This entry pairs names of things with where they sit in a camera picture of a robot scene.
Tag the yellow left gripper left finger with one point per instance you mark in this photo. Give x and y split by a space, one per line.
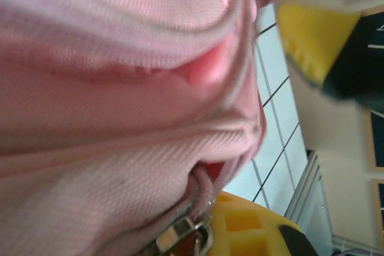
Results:
249 232

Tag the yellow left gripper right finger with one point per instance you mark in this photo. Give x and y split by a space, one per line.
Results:
309 40

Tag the pink student backpack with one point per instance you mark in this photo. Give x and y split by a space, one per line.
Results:
90 118

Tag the aluminium corner post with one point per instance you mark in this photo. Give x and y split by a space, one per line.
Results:
312 196

